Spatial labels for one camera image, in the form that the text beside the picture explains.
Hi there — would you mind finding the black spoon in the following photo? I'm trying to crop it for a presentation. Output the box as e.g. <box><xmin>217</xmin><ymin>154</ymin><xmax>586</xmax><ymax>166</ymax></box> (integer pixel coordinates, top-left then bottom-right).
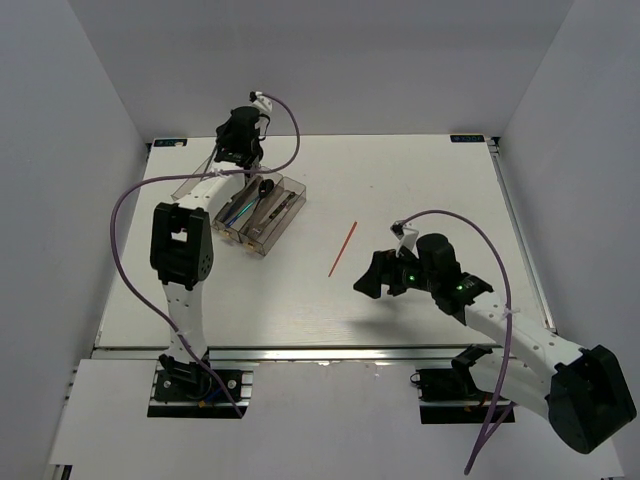
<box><xmin>245</xmin><ymin>179</ymin><xmax>275</xmax><ymax>228</ymax></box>

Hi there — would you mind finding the clear acrylic utensil organizer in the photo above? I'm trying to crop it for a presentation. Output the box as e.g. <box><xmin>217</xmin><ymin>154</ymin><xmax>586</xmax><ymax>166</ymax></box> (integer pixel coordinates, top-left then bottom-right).
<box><xmin>171</xmin><ymin>161</ymin><xmax>306</xmax><ymax>256</ymax></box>

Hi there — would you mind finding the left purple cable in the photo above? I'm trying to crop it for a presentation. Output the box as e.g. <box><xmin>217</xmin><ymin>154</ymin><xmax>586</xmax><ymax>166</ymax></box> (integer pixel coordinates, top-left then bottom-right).
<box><xmin>109</xmin><ymin>92</ymin><xmax>301</xmax><ymax>419</ymax></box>

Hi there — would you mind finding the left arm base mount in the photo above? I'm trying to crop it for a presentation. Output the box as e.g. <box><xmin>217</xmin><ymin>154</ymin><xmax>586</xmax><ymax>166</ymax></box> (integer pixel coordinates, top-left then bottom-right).
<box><xmin>147</xmin><ymin>363</ymin><xmax>254</xmax><ymax>420</ymax></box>

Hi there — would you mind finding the blue label right corner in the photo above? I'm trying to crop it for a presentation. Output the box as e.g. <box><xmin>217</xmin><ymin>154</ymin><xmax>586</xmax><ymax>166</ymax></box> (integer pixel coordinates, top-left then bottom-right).
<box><xmin>450</xmin><ymin>134</ymin><xmax>485</xmax><ymax>143</ymax></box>

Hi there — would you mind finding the blue iridescent knife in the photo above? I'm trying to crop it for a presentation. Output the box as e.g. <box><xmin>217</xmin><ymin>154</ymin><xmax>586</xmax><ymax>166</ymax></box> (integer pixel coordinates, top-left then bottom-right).
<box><xmin>219</xmin><ymin>198</ymin><xmax>245</xmax><ymax>223</ymax></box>

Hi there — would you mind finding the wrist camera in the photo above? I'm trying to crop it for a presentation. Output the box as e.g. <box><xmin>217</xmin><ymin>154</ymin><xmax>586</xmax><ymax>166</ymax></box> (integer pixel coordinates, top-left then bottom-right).
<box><xmin>390</xmin><ymin>221</ymin><xmax>419</xmax><ymax>257</ymax></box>
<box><xmin>249</xmin><ymin>91</ymin><xmax>273</xmax><ymax>117</ymax></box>

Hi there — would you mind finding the rainbow iridescent spoon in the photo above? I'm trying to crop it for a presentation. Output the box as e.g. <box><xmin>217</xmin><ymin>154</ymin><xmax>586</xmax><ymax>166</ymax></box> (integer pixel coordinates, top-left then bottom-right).
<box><xmin>225</xmin><ymin>195</ymin><xmax>257</xmax><ymax>228</ymax></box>

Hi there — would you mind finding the orange chopstick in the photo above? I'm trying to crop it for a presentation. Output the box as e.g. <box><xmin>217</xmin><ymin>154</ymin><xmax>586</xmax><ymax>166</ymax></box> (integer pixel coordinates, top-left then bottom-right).
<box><xmin>327</xmin><ymin>221</ymin><xmax>358</xmax><ymax>278</ymax></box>

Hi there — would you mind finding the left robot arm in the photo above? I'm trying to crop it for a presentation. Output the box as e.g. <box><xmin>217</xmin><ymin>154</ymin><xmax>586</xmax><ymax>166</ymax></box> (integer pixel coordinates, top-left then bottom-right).
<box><xmin>150</xmin><ymin>98</ymin><xmax>272</xmax><ymax>399</ymax></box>

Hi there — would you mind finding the aluminium table edge rail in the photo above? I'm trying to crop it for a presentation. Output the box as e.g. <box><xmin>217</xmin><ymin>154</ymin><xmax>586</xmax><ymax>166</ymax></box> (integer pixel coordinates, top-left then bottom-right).
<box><xmin>92</xmin><ymin>345</ymin><xmax>526</xmax><ymax>364</ymax></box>

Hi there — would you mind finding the teal chopstick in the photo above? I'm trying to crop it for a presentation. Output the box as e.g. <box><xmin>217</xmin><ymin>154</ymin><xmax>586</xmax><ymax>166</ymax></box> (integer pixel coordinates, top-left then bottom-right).
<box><xmin>200</xmin><ymin>144</ymin><xmax>218</xmax><ymax>181</ymax></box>

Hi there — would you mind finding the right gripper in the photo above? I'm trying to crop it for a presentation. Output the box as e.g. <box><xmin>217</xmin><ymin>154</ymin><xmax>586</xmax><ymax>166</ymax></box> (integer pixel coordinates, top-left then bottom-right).
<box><xmin>353</xmin><ymin>245</ymin><xmax>438</xmax><ymax>299</ymax></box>

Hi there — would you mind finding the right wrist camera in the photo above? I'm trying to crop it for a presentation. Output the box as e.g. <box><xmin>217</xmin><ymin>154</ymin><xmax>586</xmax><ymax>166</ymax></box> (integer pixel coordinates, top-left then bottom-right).
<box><xmin>390</xmin><ymin>221</ymin><xmax>419</xmax><ymax>257</ymax></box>

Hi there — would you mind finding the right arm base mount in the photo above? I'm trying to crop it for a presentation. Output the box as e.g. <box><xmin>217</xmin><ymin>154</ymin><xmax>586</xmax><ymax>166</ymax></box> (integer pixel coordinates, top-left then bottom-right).
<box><xmin>410</xmin><ymin>368</ymin><xmax>491</xmax><ymax>425</ymax></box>

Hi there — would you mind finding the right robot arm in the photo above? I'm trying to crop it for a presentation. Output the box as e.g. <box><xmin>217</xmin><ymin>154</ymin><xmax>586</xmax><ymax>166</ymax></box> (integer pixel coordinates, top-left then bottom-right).
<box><xmin>353</xmin><ymin>233</ymin><xmax>637</xmax><ymax>454</ymax></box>

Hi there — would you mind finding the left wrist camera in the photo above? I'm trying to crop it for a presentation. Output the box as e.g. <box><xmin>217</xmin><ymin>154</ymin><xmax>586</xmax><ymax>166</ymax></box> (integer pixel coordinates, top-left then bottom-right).
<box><xmin>249</xmin><ymin>91</ymin><xmax>273</xmax><ymax>117</ymax></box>

